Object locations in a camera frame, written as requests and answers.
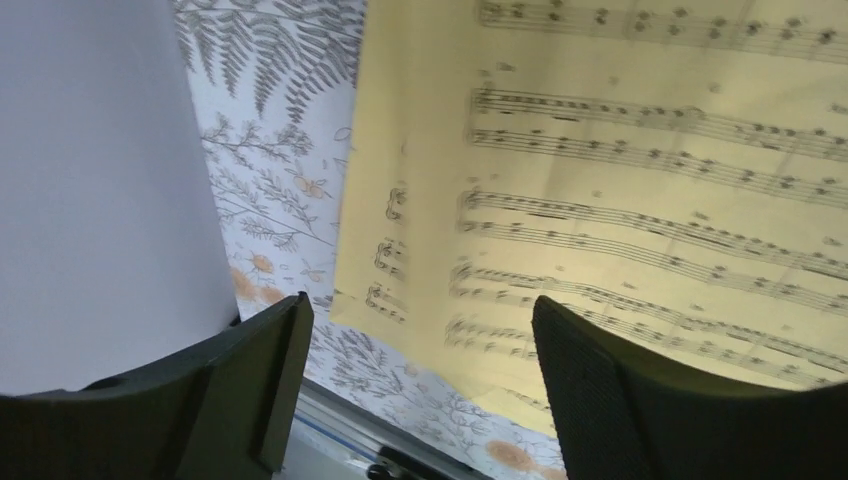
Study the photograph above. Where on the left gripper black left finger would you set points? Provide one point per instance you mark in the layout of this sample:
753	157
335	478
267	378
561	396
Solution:
219	409

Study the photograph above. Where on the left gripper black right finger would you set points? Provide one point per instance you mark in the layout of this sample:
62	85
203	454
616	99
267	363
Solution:
622	411

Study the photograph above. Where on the yellow sheet music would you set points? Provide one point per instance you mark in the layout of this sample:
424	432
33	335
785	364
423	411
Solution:
673	171

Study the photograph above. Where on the floral table mat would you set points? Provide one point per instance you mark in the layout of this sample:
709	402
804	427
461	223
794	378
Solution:
273	84

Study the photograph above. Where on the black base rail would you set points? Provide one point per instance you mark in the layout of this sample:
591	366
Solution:
397	450

